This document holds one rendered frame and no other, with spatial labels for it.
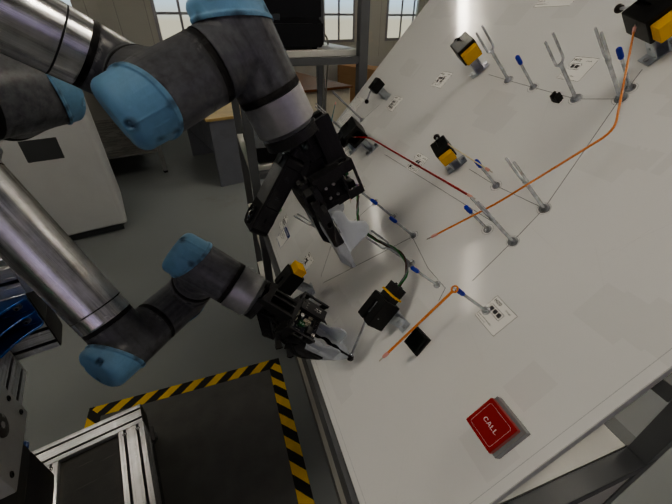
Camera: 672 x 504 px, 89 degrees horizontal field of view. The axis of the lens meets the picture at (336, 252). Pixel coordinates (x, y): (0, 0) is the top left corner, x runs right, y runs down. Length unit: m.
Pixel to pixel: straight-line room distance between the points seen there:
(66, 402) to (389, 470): 1.83
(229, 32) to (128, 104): 0.12
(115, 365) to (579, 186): 0.75
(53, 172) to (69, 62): 2.92
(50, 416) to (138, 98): 1.99
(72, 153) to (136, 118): 2.97
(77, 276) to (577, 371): 0.68
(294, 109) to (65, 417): 1.98
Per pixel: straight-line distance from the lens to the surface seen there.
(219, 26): 0.41
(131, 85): 0.38
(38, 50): 0.49
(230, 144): 4.00
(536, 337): 0.59
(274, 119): 0.42
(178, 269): 0.58
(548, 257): 0.63
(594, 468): 0.97
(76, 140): 3.31
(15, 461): 0.72
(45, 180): 3.42
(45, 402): 2.32
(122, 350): 0.59
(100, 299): 0.59
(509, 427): 0.55
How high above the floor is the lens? 1.55
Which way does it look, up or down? 34 degrees down
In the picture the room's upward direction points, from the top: straight up
